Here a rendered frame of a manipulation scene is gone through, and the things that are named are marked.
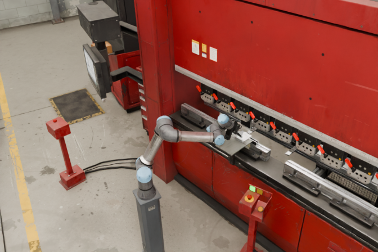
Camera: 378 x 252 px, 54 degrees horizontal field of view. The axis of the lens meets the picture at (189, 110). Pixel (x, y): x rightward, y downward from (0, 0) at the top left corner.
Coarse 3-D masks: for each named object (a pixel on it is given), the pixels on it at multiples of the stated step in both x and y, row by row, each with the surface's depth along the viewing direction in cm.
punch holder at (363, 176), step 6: (354, 156) 239; (354, 162) 241; (360, 162) 237; (366, 162) 234; (348, 168) 246; (360, 168) 239; (366, 168) 236; (372, 168) 232; (348, 174) 248; (354, 174) 244; (360, 174) 242; (366, 174) 237; (372, 174) 238; (360, 180) 242; (366, 180) 239
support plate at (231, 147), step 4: (232, 136) 316; (236, 136) 316; (224, 140) 312; (228, 140) 312; (232, 140) 312; (236, 140) 312; (248, 140) 311; (224, 144) 308; (228, 144) 308; (232, 144) 307; (236, 144) 307; (240, 144) 307; (244, 144) 307; (248, 144) 308; (220, 148) 303; (224, 148) 303; (228, 148) 303; (232, 148) 302; (236, 148) 302; (240, 148) 302; (228, 152) 298; (232, 152) 298
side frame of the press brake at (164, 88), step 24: (144, 0) 306; (168, 0) 311; (144, 24) 320; (168, 24) 322; (144, 48) 336; (168, 48) 333; (144, 72) 352; (168, 72) 345; (168, 96) 358; (192, 96) 383; (168, 144) 386; (168, 168) 402
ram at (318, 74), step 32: (192, 0) 294; (224, 0) 269; (192, 32) 309; (224, 32) 281; (256, 32) 258; (288, 32) 239; (320, 32) 222; (352, 32) 208; (192, 64) 326; (224, 64) 296; (256, 64) 270; (288, 64) 249; (320, 64) 231; (352, 64) 215; (256, 96) 283; (288, 96) 260; (320, 96) 240; (352, 96) 223; (320, 128) 250; (352, 128) 232
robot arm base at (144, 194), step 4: (140, 188) 285; (152, 188) 288; (140, 192) 287; (144, 192) 285; (148, 192) 286; (152, 192) 288; (140, 196) 288; (144, 196) 287; (148, 196) 287; (152, 196) 289
